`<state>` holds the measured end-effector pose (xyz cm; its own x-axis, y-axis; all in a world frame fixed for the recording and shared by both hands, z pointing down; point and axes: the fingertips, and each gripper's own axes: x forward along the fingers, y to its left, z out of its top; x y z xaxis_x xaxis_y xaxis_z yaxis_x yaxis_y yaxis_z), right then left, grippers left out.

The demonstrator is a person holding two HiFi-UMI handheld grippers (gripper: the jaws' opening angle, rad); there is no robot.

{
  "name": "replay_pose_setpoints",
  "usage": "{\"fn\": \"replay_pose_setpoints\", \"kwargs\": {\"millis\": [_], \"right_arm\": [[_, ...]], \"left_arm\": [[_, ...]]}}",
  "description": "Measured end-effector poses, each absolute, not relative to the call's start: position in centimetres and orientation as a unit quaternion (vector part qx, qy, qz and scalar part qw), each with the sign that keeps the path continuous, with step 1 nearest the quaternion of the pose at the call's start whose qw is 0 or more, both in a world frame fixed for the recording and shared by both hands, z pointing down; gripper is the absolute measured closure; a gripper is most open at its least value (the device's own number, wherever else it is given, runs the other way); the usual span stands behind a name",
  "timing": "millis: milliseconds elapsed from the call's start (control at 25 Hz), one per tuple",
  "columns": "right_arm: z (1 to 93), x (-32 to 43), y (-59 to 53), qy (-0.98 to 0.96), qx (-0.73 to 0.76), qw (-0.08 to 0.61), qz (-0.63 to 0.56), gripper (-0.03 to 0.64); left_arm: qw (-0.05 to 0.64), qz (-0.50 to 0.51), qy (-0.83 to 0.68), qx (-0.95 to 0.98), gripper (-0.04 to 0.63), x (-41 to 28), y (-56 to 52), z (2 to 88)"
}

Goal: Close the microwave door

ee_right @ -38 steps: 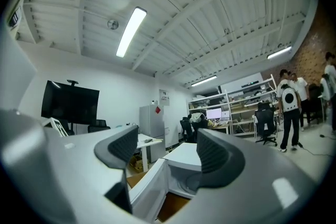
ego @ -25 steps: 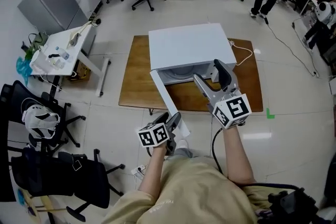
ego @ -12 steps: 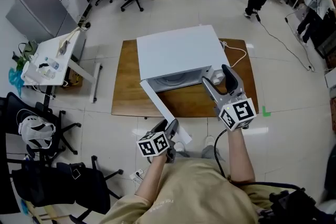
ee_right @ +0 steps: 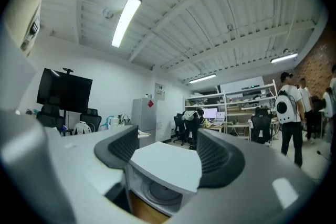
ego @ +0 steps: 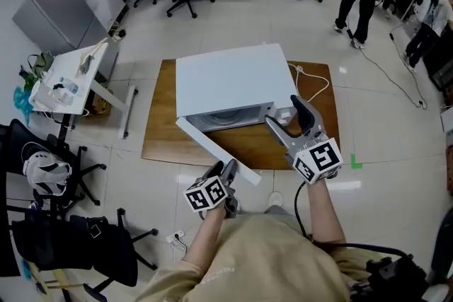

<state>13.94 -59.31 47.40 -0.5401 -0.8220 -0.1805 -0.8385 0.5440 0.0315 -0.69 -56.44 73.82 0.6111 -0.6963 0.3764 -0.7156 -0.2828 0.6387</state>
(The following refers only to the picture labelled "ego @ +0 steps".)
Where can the black waist-worn device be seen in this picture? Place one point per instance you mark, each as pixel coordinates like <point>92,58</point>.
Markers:
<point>396,281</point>

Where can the white side desk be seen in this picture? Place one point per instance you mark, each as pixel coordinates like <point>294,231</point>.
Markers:
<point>92,63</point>

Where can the grey refrigerator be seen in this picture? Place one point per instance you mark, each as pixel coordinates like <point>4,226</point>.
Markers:
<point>60,19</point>

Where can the black chair with black bag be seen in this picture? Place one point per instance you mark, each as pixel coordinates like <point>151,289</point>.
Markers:
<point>70,244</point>

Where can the white headgear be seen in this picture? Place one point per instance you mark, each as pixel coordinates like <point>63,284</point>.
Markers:
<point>46,173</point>

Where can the green bag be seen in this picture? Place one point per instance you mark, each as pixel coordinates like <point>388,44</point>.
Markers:
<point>39,62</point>

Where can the cardboard box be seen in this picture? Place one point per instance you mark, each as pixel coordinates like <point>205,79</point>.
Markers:
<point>97,106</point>

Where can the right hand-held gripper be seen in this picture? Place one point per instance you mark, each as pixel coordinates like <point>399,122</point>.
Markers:
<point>318,159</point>

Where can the person's right forearm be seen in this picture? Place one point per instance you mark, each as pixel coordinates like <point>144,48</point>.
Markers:
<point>323,212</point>

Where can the black chair with white headgear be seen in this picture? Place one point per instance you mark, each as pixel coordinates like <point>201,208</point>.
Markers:
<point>60,148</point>

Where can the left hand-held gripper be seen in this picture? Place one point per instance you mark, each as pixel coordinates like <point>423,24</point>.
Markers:
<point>207,194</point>

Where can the person's white shoe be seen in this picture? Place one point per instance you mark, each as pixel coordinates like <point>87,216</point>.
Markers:
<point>275,199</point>

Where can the white microwave door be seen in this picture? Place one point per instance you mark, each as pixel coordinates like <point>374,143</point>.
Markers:
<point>219,148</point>

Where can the person's beige shirt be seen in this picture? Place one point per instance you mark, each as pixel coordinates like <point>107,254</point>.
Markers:
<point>262,258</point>

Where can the low brown wooden table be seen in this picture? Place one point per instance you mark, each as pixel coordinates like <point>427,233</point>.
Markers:
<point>166,131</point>

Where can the white microwave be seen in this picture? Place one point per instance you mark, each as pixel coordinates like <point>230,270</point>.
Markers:
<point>230,78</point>

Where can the clear plastic water bottle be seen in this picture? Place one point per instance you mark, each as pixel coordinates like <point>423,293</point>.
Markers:
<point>70,86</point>

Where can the person's left forearm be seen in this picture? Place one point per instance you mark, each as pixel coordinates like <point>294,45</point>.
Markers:
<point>207,233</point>

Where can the white floor power strip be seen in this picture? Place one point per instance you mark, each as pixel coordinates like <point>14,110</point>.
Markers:
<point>175,236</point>

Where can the teal plastic bag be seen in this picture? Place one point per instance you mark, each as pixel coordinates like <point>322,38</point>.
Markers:
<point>21,104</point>

